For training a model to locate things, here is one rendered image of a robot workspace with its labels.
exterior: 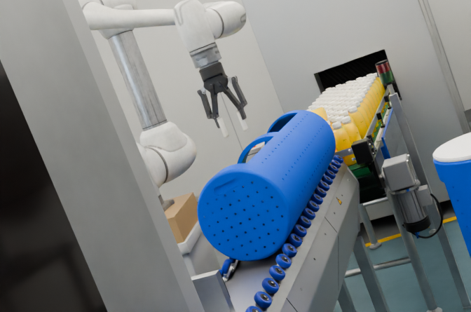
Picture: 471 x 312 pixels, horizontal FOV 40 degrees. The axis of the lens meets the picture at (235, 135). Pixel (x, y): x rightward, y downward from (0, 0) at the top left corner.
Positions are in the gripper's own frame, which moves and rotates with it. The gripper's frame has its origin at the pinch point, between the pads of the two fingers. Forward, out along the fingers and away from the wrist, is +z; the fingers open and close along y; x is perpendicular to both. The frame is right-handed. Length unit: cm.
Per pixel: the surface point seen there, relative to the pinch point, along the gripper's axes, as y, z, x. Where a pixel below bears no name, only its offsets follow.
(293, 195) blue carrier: 14.7, 23.8, -13.9
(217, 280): 5, 26, -61
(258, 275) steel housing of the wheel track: 0.3, 40.0, -26.7
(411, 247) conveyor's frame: 20, 97, 110
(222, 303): 4, 32, -61
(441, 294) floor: 23, 133, 131
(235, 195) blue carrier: 0.7, 17.1, -21.6
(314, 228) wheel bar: 11.7, 40.6, 3.0
